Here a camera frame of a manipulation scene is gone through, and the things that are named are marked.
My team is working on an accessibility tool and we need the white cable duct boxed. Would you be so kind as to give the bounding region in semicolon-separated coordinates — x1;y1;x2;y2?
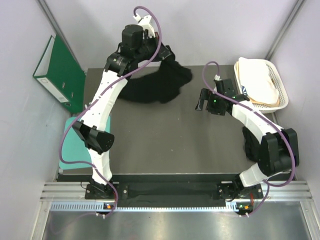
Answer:
50;201;253;213

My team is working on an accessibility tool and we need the white plastic basket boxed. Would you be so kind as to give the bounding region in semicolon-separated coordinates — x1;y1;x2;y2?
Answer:
234;57;289;114

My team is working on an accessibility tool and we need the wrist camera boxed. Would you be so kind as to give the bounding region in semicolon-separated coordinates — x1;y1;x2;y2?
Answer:
135;15;154;33
214;78;236;98

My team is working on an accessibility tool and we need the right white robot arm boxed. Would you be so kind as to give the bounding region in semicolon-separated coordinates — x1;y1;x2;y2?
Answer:
195;88;300;198

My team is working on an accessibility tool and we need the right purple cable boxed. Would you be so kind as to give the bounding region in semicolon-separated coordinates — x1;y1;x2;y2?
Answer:
201;61;300;218

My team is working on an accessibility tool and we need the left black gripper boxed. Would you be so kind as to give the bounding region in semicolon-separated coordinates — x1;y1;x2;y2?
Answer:
132;31;169;63

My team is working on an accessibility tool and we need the black t-shirt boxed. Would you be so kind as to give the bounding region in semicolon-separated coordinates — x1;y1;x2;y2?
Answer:
118;56;193;104
242;126;260;163

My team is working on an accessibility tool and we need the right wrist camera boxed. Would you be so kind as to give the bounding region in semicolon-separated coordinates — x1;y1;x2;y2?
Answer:
214;78;236;98

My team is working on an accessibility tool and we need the purple cable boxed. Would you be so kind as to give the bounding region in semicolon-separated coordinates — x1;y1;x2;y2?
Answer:
59;6;162;219
201;61;300;218

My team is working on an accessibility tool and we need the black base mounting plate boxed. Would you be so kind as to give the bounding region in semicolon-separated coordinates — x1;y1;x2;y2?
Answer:
84;181;265;202

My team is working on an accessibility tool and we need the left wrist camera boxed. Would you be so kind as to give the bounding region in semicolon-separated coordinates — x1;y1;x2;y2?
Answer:
135;15;154;33

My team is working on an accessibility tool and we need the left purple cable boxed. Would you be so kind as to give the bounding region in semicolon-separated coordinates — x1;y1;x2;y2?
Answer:
59;6;162;219

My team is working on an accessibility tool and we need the aluminium frame rail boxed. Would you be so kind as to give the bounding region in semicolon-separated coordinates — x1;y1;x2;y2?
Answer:
40;181;313;202

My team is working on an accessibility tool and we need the green ring binder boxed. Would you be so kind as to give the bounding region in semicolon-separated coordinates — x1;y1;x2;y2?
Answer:
32;35;86;114

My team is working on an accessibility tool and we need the folded black t-shirt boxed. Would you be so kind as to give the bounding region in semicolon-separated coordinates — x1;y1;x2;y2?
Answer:
242;126;260;163

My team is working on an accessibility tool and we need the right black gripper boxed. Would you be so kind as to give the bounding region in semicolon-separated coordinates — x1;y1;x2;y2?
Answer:
195;88;225;116

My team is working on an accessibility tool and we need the white t-shirt in basket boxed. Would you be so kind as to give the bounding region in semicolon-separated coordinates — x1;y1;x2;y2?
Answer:
237;56;280;106

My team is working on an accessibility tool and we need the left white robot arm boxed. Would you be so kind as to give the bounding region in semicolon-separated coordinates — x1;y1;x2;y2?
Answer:
72;23;170;199

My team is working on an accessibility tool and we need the teal cutting board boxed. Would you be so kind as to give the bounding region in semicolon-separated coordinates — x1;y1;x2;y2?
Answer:
58;115;112;171

